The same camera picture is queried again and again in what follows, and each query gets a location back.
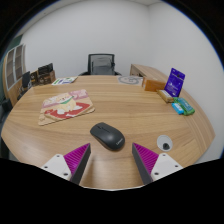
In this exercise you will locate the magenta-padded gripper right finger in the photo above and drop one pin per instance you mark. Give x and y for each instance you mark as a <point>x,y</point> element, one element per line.
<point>146,159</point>

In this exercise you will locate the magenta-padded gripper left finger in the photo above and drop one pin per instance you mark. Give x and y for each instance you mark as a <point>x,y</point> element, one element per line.
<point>77,158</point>

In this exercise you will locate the black computer mouse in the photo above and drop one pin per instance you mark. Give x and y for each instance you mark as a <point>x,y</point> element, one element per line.
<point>107,136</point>

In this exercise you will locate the dog print mouse pad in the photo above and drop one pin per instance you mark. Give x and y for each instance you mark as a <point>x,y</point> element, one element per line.
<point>65,106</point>

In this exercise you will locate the small blue package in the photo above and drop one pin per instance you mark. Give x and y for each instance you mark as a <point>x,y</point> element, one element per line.
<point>177,108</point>

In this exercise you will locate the small tan box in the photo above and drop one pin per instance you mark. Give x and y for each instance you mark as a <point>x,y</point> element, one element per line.
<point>165,96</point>

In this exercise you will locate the green package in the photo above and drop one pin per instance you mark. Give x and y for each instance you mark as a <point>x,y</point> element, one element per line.
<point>186,106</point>

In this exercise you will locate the orange-brown cardboard box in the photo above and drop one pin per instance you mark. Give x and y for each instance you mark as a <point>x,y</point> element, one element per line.
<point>154,84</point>

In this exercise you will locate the green and purple leaflet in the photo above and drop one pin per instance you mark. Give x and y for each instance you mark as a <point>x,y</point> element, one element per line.
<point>64,80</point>

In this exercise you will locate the purple retail package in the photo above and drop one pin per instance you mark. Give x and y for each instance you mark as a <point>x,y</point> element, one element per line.
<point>174,83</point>

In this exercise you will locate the brown cardboard box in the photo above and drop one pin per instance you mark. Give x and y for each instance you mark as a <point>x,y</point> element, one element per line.
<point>46,79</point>

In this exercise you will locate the dark grey seat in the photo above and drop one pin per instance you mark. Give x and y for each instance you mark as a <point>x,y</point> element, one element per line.
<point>6,106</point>

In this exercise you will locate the wooden side desk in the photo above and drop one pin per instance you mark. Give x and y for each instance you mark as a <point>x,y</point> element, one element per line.
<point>148,71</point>

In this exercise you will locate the small dark box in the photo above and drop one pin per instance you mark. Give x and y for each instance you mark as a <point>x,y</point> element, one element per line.
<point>34,78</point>

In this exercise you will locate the black box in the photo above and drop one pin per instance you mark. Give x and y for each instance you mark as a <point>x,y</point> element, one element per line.
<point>45,69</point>

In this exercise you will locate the black mesh office chair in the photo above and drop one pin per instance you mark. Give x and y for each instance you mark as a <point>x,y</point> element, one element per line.
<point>101,64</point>

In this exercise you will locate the wooden cabinet with glass doors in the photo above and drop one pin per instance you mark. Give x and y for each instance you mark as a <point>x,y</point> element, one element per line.
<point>14,65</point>

